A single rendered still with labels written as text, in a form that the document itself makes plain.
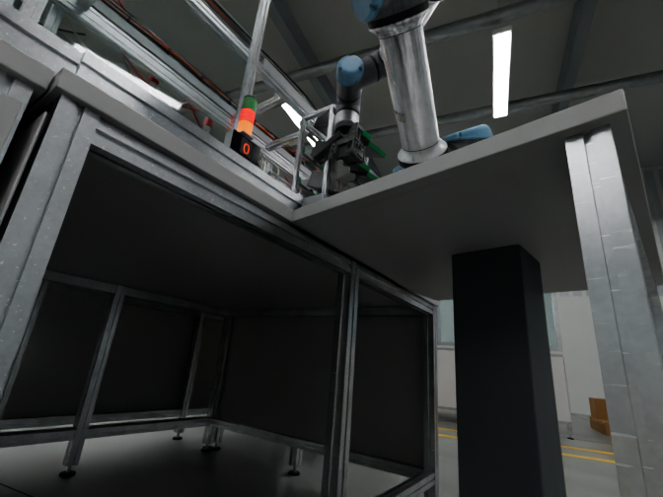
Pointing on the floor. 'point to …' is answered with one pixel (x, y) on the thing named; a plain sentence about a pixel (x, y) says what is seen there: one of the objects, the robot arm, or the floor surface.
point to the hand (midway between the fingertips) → (335, 187)
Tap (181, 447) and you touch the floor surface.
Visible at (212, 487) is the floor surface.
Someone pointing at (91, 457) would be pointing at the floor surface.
